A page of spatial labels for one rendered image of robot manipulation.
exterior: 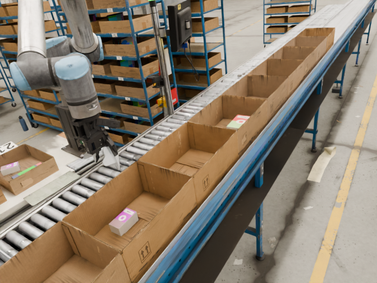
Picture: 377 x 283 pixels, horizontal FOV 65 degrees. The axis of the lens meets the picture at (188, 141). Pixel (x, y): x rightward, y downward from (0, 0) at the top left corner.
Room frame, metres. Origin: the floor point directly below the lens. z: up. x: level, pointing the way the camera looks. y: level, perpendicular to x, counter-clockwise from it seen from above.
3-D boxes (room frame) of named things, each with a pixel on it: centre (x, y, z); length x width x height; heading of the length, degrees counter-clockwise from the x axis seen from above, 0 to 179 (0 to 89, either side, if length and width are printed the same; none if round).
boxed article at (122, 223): (0.87, 0.30, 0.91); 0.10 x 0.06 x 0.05; 143
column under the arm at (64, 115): (1.87, 0.72, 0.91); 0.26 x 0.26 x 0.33; 47
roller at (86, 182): (1.31, 0.45, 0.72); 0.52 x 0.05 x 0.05; 53
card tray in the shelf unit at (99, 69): (3.18, 0.79, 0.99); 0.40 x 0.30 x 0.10; 51
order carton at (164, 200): (0.84, 0.23, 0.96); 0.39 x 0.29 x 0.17; 143
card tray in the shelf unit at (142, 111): (2.90, 0.40, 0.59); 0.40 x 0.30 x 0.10; 51
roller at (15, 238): (0.95, 0.73, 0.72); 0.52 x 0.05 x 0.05; 53
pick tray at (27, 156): (1.61, 1.06, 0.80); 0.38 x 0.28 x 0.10; 49
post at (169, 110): (2.21, 0.11, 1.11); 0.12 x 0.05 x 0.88; 143
